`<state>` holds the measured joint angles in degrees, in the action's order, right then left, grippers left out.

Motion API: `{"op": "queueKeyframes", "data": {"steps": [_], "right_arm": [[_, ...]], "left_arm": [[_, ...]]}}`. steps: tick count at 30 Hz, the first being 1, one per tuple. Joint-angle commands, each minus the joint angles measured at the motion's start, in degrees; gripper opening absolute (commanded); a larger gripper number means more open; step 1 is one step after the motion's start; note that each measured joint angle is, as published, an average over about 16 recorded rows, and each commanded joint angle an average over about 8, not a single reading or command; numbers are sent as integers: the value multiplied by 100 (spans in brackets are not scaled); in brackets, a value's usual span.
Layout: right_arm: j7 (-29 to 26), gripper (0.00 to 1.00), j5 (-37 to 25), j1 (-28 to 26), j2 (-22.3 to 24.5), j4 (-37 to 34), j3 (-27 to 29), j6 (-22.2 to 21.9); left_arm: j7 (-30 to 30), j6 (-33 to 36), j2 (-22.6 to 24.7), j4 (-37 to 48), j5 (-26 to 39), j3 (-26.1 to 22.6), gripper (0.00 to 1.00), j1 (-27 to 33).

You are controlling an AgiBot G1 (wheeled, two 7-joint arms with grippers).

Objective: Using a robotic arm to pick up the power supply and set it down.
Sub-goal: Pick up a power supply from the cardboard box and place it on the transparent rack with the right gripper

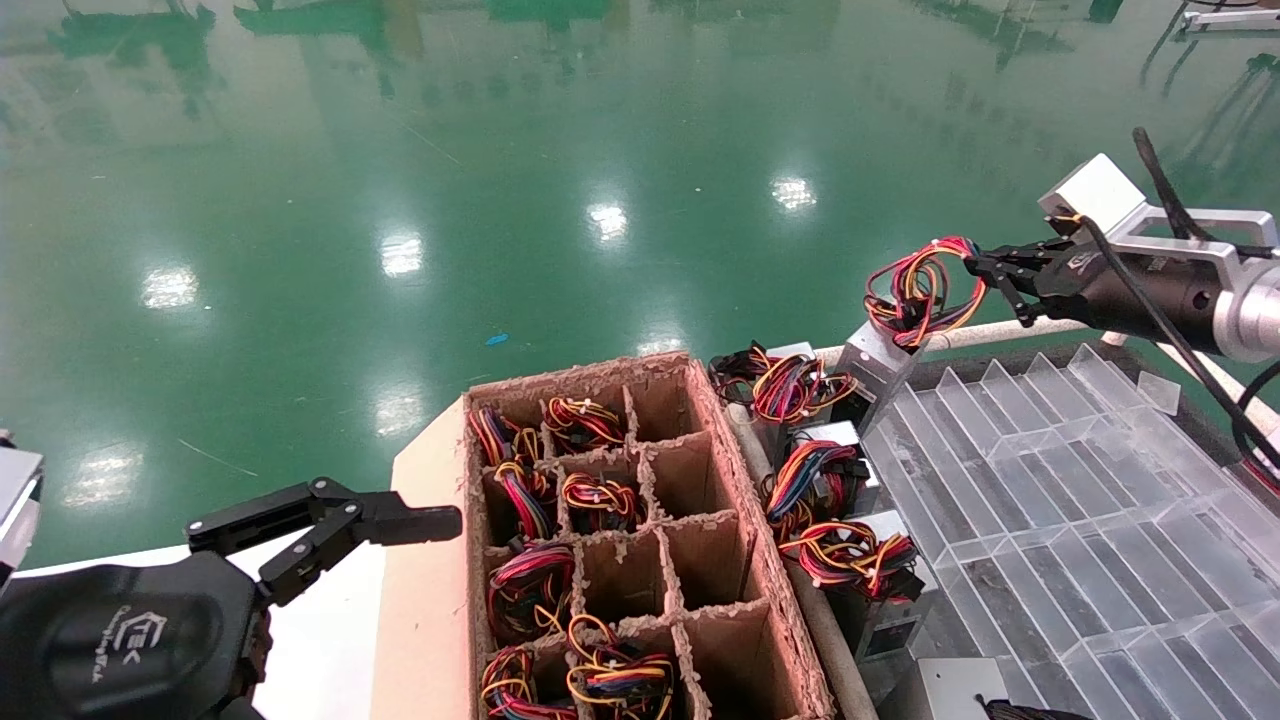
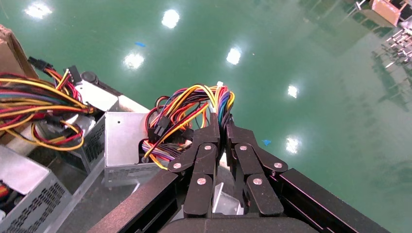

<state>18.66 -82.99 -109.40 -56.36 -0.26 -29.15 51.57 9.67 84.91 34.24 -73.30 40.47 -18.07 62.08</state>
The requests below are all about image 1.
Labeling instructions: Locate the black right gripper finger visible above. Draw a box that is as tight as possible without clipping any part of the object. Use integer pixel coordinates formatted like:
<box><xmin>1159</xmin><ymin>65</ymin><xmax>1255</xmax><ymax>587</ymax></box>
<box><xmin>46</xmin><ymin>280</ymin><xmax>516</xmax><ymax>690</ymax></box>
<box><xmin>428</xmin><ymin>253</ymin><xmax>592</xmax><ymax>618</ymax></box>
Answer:
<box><xmin>985</xmin><ymin>270</ymin><xmax>1053</xmax><ymax>327</ymax></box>
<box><xmin>964</xmin><ymin>242</ymin><xmax>1053</xmax><ymax>278</ymax></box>

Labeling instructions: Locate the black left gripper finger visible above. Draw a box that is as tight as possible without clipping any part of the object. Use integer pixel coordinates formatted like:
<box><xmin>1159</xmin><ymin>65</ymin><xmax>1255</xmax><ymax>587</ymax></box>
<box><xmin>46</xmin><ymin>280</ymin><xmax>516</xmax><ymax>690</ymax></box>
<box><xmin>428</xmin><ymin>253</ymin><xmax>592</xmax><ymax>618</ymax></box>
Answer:
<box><xmin>187</xmin><ymin>478</ymin><xmax>464</xmax><ymax>607</ymax></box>

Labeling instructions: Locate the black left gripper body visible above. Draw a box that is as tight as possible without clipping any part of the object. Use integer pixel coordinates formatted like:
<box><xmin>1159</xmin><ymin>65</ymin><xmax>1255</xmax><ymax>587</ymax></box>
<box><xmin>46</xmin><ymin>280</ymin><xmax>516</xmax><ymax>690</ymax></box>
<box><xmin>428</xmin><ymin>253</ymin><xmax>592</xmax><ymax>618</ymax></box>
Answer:
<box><xmin>0</xmin><ymin>552</ymin><xmax>273</xmax><ymax>720</ymax></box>

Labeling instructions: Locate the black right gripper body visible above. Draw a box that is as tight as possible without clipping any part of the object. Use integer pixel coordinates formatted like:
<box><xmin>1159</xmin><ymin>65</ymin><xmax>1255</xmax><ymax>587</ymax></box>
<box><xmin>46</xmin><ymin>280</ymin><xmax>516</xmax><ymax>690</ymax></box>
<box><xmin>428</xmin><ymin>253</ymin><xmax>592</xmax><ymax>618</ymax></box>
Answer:
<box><xmin>1043</xmin><ymin>248</ymin><xmax>1225</xmax><ymax>353</ymax></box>

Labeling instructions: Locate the power supply with coloured wires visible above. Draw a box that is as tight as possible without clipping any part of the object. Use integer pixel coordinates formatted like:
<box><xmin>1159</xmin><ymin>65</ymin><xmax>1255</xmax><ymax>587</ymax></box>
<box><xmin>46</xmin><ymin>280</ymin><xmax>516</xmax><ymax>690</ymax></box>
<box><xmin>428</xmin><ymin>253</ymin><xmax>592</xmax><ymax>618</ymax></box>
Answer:
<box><xmin>763</xmin><ymin>420</ymin><xmax>883</xmax><ymax>541</ymax></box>
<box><xmin>557</xmin><ymin>473</ymin><xmax>646</xmax><ymax>536</ymax></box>
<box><xmin>835</xmin><ymin>236</ymin><xmax>987</xmax><ymax>433</ymax></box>
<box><xmin>563</xmin><ymin>612</ymin><xmax>676</xmax><ymax>720</ymax></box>
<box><xmin>492</xmin><ymin>460</ymin><xmax>559</xmax><ymax>541</ymax></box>
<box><xmin>485</xmin><ymin>540</ymin><xmax>576</xmax><ymax>646</ymax></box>
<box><xmin>780</xmin><ymin>510</ymin><xmax>938</xmax><ymax>663</ymax></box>
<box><xmin>745</xmin><ymin>352</ymin><xmax>859</xmax><ymax>461</ymax></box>
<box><xmin>480</xmin><ymin>643</ymin><xmax>576</xmax><ymax>720</ymax></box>
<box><xmin>540</xmin><ymin>396</ymin><xmax>626</xmax><ymax>453</ymax></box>
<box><xmin>468</xmin><ymin>405</ymin><xmax>546</xmax><ymax>469</ymax></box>

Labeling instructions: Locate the clear acrylic divider tray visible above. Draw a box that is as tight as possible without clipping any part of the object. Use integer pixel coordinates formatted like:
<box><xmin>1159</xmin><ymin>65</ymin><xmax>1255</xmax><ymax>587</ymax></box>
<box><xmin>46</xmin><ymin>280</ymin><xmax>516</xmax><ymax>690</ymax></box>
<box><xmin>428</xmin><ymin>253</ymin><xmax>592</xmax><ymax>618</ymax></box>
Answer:
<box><xmin>860</xmin><ymin>343</ymin><xmax>1280</xmax><ymax>720</ymax></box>

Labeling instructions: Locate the brown cardboard divider box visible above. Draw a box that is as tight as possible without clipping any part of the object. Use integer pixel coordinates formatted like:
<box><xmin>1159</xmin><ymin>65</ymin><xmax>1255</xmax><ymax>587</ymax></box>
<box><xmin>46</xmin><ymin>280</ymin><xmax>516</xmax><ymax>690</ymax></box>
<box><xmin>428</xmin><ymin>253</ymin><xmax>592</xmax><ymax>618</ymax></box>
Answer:
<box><xmin>370</xmin><ymin>350</ymin><xmax>837</xmax><ymax>720</ymax></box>

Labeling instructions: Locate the silver metal box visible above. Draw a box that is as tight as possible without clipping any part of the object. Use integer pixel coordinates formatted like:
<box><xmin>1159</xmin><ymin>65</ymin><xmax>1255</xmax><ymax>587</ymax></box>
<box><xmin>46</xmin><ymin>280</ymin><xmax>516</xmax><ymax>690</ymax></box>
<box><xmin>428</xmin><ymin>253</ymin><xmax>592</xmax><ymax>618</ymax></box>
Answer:
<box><xmin>915</xmin><ymin>657</ymin><xmax>1007</xmax><ymax>720</ymax></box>

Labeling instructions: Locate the thin black camera cable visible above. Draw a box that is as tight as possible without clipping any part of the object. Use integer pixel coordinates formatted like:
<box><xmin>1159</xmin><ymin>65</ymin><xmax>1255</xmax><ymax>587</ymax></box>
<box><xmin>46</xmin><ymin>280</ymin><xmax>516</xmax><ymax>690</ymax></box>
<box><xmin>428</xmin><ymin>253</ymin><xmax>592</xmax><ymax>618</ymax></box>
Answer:
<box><xmin>1075</xmin><ymin>215</ymin><xmax>1280</xmax><ymax>473</ymax></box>

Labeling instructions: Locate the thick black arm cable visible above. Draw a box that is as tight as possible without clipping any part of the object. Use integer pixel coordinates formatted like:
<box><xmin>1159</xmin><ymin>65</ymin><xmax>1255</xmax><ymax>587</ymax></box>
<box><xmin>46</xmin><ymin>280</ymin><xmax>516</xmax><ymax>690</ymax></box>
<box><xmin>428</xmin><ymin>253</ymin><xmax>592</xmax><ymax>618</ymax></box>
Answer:
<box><xmin>1132</xmin><ymin>127</ymin><xmax>1280</xmax><ymax>253</ymax></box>

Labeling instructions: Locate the white slanted frame pipe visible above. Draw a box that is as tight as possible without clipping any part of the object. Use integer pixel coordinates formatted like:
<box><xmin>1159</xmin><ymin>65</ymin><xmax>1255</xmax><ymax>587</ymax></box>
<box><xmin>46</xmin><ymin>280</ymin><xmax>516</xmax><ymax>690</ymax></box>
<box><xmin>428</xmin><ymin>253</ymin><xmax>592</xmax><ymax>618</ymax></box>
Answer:
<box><xmin>1150</xmin><ymin>338</ymin><xmax>1280</xmax><ymax>438</ymax></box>

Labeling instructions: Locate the power supply with black wires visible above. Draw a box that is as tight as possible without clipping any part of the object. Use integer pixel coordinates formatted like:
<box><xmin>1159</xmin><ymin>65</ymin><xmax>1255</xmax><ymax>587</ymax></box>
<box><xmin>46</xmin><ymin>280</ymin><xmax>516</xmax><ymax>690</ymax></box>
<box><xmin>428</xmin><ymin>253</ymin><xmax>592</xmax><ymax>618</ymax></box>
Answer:
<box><xmin>708</xmin><ymin>338</ymin><xmax>816</xmax><ymax>401</ymax></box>

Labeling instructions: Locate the white background frame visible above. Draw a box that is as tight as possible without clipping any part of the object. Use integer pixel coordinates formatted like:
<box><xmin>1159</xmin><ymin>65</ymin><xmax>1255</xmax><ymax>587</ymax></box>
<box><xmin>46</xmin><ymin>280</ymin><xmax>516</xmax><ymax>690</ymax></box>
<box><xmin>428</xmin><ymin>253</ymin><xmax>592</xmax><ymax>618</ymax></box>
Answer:
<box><xmin>1180</xmin><ymin>8</ymin><xmax>1280</xmax><ymax>33</ymax></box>

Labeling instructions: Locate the black cable bundle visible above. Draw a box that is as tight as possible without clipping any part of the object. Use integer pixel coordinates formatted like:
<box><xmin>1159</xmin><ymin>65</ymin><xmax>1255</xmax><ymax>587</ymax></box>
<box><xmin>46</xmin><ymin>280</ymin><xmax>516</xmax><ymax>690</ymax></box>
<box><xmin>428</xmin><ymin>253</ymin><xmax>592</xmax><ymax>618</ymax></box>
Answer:
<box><xmin>975</xmin><ymin>697</ymin><xmax>1093</xmax><ymax>720</ymax></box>

